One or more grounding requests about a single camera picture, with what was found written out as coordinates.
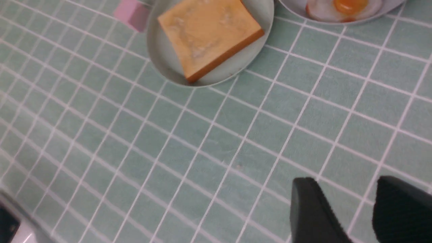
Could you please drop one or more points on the grey egg plate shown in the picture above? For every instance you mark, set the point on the grey egg plate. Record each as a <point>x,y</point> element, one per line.
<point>298,7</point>

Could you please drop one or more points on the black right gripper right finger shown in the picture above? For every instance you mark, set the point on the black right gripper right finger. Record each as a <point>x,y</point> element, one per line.
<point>402,213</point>

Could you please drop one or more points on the front fried egg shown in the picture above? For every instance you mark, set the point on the front fried egg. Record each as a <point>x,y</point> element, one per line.
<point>342,11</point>

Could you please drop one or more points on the green empty plate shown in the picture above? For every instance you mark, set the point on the green empty plate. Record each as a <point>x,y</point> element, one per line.
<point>165,61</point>

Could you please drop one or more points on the pink cube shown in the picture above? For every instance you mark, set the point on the pink cube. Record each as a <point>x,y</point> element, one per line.
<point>133,14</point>

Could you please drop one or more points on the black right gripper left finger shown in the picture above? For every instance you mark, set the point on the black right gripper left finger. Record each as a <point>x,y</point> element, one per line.
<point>312,219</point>

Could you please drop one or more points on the toast slice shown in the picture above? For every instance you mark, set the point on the toast slice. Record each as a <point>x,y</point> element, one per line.
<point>205,33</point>

